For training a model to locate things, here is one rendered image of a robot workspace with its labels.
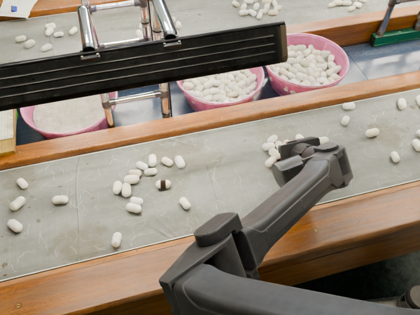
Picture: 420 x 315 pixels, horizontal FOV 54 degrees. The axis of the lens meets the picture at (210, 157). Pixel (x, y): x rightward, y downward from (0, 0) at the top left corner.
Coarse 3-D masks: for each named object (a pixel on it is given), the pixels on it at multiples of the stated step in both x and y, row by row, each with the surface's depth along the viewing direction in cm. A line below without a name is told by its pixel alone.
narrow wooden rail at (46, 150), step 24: (408, 72) 126; (288, 96) 119; (312, 96) 119; (336, 96) 119; (360, 96) 121; (168, 120) 112; (192, 120) 112; (216, 120) 112; (240, 120) 114; (24, 144) 106; (48, 144) 106; (72, 144) 106; (96, 144) 106; (120, 144) 108; (0, 168) 103
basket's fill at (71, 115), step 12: (96, 96) 123; (36, 108) 119; (48, 108) 119; (60, 108) 118; (72, 108) 118; (84, 108) 118; (96, 108) 120; (36, 120) 116; (48, 120) 116; (60, 120) 116; (72, 120) 117; (84, 120) 117; (96, 120) 117
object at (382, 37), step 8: (392, 0) 136; (400, 0) 137; (408, 0) 138; (416, 0) 139; (392, 8) 138; (384, 16) 141; (384, 24) 143; (416, 24) 148; (376, 32) 148; (384, 32) 148; (392, 32) 148; (400, 32) 148; (408, 32) 148; (416, 32) 150; (376, 40) 147; (384, 40) 148; (392, 40) 149; (400, 40) 150; (408, 40) 151
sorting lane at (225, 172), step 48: (384, 96) 123; (144, 144) 110; (192, 144) 110; (240, 144) 110; (384, 144) 111; (0, 192) 100; (48, 192) 100; (96, 192) 100; (144, 192) 100; (192, 192) 100; (240, 192) 101; (336, 192) 101; (0, 240) 92; (48, 240) 92; (96, 240) 92; (144, 240) 92
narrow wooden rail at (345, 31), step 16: (352, 16) 145; (368, 16) 145; (400, 16) 146; (416, 16) 147; (288, 32) 138; (304, 32) 139; (320, 32) 141; (336, 32) 143; (352, 32) 145; (368, 32) 147
